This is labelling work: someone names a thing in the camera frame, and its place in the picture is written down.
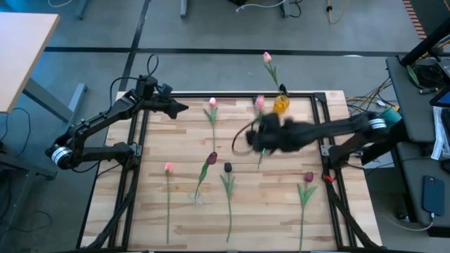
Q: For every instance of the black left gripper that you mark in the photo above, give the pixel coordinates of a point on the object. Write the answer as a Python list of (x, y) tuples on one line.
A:
[(156, 103)]

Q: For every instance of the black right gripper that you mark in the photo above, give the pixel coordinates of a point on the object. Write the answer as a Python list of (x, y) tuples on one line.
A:
[(279, 137)]

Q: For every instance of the dark red artificial tulip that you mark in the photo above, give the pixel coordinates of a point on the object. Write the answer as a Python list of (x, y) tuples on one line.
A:
[(308, 176), (211, 158)]

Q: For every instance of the leafless pink artificial tulip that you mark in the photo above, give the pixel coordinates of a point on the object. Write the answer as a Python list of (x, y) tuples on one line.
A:
[(169, 167)]

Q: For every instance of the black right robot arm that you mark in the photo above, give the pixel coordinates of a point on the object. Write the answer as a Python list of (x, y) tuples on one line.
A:
[(334, 128)]

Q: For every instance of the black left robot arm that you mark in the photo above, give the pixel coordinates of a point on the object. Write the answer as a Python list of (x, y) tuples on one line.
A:
[(105, 116)]

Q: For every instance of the yellow glass vase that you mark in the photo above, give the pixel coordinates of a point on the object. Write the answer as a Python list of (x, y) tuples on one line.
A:
[(281, 104)]

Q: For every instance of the clear glass vase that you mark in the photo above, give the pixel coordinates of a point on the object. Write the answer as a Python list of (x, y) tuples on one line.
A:
[(195, 200)]

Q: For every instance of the red clip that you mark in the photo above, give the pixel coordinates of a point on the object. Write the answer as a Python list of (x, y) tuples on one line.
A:
[(328, 178)]

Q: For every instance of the grey metal table leg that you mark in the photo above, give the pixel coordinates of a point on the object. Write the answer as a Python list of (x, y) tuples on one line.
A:
[(52, 105)]

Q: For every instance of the teal cup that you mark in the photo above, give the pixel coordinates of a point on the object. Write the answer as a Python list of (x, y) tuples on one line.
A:
[(392, 114)]

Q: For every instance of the dark grey bench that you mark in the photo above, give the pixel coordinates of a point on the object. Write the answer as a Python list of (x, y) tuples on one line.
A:
[(415, 105)]

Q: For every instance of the beige wooden table top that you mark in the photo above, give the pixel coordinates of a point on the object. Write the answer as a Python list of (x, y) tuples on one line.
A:
[(21, 56)]

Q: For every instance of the dark blue smartphone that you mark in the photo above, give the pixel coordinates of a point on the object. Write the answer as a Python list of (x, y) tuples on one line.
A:
[(433, 195)]

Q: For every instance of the white papers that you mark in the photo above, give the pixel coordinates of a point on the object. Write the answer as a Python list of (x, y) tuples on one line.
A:
[(442, 137)]

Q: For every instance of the black diagonal beam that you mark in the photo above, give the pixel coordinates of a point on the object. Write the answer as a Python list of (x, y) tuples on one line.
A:
[(425, 42)]

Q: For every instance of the orange striped strip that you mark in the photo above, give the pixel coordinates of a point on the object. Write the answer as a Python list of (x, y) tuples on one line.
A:
[(415, 17)]

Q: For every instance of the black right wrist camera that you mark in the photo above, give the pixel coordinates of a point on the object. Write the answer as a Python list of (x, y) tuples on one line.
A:
[(251, 137)]

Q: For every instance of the black aluminium table frame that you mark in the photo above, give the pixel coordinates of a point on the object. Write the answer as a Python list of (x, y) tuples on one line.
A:
[(228, 95)]

